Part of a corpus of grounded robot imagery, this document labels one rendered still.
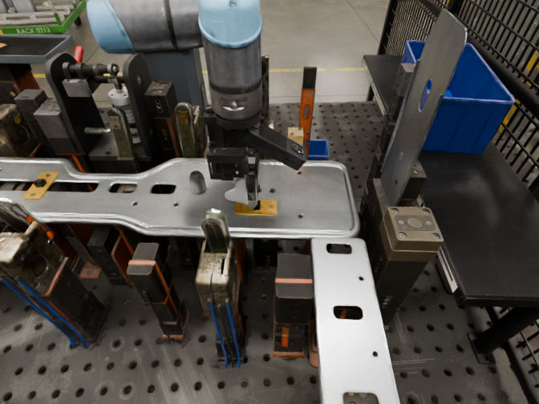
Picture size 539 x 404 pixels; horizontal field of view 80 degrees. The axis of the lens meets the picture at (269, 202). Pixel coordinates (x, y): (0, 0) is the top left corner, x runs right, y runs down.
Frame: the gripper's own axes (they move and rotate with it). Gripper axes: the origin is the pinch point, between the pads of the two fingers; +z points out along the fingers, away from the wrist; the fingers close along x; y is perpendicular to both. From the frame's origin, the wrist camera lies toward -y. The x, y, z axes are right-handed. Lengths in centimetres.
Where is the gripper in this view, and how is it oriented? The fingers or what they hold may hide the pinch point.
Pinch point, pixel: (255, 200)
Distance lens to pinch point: 63.6
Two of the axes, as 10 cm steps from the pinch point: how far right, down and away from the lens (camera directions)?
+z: 0.0, 6.9, 7.2
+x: -0.3, 7.2, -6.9
